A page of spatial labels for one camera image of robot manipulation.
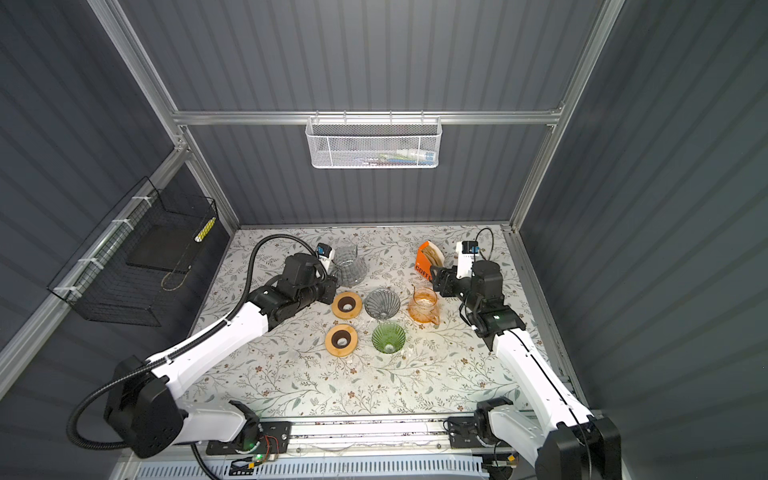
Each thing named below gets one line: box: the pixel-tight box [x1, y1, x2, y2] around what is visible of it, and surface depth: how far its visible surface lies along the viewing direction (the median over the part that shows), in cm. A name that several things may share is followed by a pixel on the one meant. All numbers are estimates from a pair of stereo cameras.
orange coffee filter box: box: [414, 241, 445, 280], surface depth 103 cm
